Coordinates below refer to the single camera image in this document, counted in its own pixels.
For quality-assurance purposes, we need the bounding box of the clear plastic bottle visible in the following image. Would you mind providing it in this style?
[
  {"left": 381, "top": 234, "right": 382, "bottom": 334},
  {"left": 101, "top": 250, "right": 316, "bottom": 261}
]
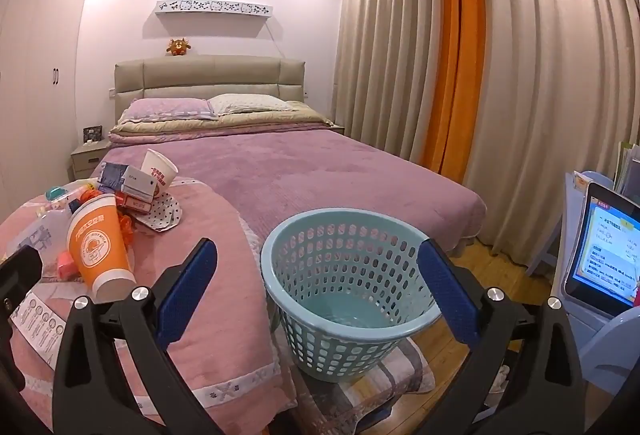
[{"left": 1, "top": 178, "right": 96, "bottom": 280}]

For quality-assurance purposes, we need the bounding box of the white tea box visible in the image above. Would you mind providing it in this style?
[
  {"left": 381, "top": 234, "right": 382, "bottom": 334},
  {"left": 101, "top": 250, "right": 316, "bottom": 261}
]
[{"left": 99, "top": 162, "right": 157, "bottom": 203}]

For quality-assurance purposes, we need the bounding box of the polka dot paper wrapper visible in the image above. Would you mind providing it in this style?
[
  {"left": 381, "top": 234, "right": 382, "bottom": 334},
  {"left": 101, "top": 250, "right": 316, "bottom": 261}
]
[{"left": 134, "top": 192, "right": 183, "bottom": 233}]

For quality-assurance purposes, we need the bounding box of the white noodle cup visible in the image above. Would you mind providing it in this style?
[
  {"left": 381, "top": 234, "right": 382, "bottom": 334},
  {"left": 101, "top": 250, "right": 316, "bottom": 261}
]
[{"left": 141, "top": 149, "right": 179, "bottom": 197}]

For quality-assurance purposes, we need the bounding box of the orange plastic bag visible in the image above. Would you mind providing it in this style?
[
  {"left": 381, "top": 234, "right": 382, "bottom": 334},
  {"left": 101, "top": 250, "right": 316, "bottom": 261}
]
[{"left": 80, "top": 189, "right": 134, "bottom": 249}]

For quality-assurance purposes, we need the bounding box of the white instruction sheet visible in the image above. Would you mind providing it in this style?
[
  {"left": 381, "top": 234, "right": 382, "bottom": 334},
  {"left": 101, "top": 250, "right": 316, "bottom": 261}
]
[{"left": 10, "top": 292, "right": 66, "bottom": 370}]

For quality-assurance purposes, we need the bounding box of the light blue desk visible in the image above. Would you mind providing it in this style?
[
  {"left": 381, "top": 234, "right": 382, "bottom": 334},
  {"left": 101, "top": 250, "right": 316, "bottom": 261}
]
[{"left": 527, "top": 172, "right": 639, "bottom": 395}]

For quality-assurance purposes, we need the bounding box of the teal small cap item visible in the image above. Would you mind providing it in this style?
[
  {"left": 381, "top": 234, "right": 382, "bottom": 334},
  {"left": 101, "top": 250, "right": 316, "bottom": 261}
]
[{"left": 44, "top": 186, "right": 67, "bottom": 201}]

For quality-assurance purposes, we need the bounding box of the beige nightstand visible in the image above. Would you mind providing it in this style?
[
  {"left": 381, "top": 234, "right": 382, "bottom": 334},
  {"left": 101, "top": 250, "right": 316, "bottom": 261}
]
[{"left": 70, "top": 140, "right": 111, "bottom": 180}]

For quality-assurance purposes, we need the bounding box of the purple pillow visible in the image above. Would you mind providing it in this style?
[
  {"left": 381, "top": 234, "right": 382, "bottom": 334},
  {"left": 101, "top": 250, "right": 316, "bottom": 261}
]
[{"left": 117, "top": 98, "right": 217, "bottom": 124}]

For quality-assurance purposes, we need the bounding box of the light blue plastic basket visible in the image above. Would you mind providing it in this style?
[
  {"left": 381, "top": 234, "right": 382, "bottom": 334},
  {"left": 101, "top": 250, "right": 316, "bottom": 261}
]
[{"left": 260, "top": 208, "right": 440, "bottom": 383}]

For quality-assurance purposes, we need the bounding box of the white dotted pillow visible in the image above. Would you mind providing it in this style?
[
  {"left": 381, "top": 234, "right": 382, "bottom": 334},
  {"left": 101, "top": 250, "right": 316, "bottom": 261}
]
[{"left": 208, "top": 94, "right": 293, "bottom": 117}]

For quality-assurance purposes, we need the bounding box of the white wardrobe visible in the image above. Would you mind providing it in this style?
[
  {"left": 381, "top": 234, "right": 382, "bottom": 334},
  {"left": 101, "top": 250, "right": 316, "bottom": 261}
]
[{"left": 1, "top": 0, "right": 85, "bottom": 218}]

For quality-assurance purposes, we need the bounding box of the beige padded headboard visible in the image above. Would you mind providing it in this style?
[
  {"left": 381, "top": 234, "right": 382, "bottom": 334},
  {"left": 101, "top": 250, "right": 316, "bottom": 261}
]
[{"left": 113, "top": 55, "right": 305, "bottom": 118}]

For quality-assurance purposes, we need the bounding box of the orange plush toy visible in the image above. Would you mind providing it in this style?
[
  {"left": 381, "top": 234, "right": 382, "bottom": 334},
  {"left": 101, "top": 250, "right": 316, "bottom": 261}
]
[{"left": 166, "top": 38, "right": 191, "bottom": 56}]

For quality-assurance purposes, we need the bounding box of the purple bedspread bed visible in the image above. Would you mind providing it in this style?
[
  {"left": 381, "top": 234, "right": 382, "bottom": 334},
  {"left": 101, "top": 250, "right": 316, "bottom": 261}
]
[{"left": 91, "top": 128, "right": 488, "bottom": 257}]

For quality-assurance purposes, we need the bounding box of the orange curtain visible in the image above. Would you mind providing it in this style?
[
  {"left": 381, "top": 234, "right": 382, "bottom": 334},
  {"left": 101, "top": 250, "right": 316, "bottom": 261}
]
[{"left": 421, "top": 0, "right": 487, "bottom": 183}]

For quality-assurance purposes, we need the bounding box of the beige curtain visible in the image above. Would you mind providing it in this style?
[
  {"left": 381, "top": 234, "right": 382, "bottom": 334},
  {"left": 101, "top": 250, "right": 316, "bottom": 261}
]
[{"left": 332, "top": 0, "right": 639, "bottom": 263}]

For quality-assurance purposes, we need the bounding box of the small photo frame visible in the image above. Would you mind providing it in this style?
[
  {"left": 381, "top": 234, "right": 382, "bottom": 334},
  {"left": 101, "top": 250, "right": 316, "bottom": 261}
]
[{"left": 82, "top": 125, "right": 103, "bottom": 144}]

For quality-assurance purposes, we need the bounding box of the white wall shelf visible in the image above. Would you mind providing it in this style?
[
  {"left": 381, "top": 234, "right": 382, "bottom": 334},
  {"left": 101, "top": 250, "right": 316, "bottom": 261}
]
[{"left": 154, "top": 0, "right": 273, "bottom": 18}]

